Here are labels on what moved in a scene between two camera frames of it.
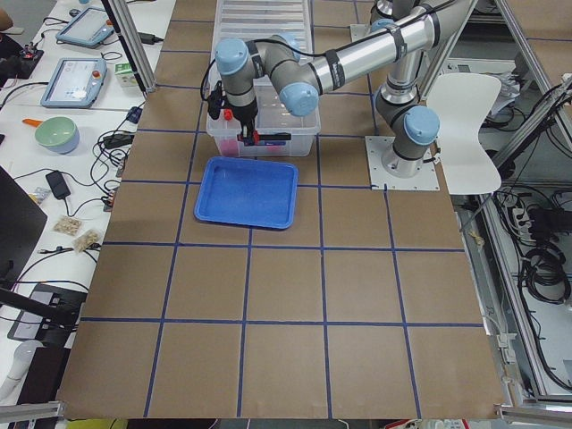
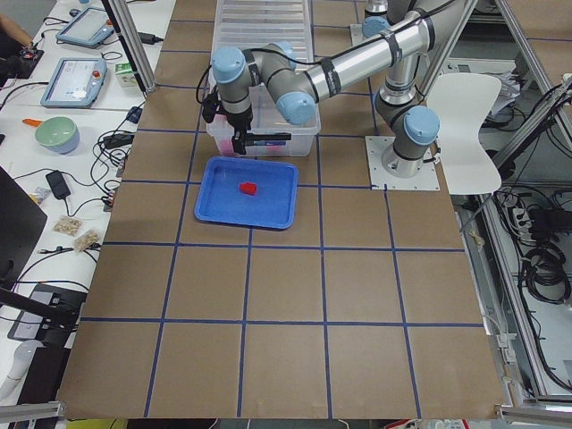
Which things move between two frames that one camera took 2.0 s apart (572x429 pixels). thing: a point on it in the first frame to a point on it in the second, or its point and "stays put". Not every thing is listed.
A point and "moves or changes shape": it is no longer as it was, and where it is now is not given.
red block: (256, 137) moves or changes shape
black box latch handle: (280, 136) stays put
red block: (229, 147) stays put
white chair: (462, 102) stays put
